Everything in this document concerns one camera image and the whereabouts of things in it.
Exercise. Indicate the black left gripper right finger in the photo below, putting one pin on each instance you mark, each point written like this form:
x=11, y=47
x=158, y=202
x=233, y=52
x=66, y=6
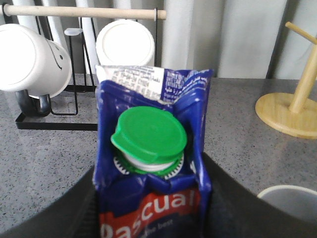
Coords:
x=234, y=212

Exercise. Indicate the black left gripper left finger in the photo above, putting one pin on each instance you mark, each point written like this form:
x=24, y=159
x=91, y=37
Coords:
x=74, y=215

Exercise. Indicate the blue white milk carton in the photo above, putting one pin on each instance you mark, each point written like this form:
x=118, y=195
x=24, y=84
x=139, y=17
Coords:
x=150, y=177

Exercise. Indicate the white HOME cup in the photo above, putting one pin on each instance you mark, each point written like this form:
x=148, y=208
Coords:
x=296, y=201

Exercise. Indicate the black rack with wooden bar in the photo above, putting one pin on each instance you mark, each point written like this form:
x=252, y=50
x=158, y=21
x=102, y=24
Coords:
x=8, y=10

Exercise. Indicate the wooden mug tree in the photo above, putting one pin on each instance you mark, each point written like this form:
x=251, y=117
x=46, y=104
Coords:
x=293, y=114

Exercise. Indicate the white smiley mug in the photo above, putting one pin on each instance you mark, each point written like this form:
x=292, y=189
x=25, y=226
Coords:
x=33, y=67

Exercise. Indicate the grey white curtain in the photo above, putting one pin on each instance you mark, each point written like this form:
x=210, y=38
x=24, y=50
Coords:
x=236, y=38

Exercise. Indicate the white ribbed mug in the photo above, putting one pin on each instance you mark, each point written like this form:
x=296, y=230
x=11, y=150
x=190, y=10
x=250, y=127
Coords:
x=125, y=42

